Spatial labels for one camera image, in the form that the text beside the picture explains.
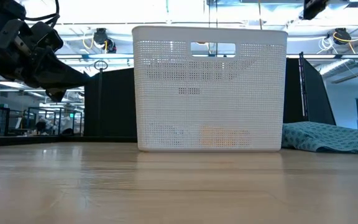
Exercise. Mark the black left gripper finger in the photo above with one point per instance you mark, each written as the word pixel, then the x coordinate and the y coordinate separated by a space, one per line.
pixel 57 76
pixel 55 95

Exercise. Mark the teal patterned cloth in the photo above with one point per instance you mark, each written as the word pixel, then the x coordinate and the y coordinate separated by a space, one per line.
pixel 331 138

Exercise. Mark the black table border rail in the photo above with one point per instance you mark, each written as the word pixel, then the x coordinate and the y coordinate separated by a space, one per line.
pixel 57 139

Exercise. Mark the black background table frame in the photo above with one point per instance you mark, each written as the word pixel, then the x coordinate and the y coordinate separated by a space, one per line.
pixel 54 109

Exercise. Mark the orange pill bottle white cap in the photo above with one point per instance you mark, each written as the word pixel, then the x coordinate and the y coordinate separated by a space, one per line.
pixel 219 137

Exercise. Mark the black partition panel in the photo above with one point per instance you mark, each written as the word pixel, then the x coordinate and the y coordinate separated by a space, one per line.
pixel 317 99
pixel 113 102

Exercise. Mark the white perforated plastic basket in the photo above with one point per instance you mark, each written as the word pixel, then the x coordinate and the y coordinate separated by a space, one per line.
pixel 172 109

